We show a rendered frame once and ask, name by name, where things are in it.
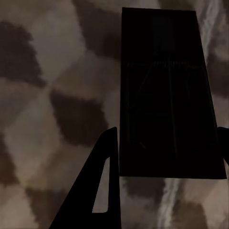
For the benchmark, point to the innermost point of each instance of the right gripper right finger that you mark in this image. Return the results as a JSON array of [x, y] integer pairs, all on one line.
[[223, 134]]

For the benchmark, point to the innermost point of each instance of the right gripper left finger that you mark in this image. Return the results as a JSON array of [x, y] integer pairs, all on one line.
[[76, 211]]

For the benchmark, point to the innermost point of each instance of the mousetrap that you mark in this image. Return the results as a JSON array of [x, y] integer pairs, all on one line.
[[168, 127]]

